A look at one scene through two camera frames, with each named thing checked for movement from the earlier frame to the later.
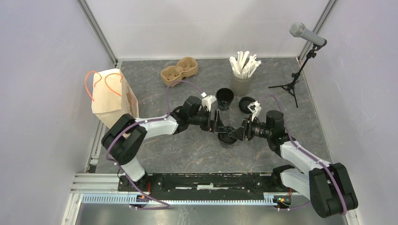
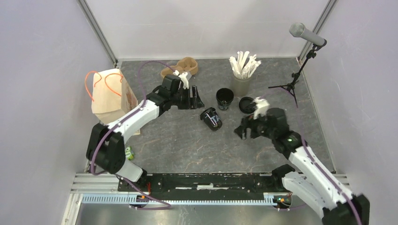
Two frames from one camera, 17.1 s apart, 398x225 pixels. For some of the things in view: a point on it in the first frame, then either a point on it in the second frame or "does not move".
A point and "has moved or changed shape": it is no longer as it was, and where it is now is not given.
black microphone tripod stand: (290, 87) does not move
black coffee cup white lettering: (225, 96) does not move
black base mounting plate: (205, 183) does not move
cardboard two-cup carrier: (185, 68) does not move
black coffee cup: (226, 139) has moved or changed shape
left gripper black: (210, 124) to (192, 103)
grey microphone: (298, 29) does not move
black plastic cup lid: (224, 138) has moved or changed shape
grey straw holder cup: (241, 87) does not move
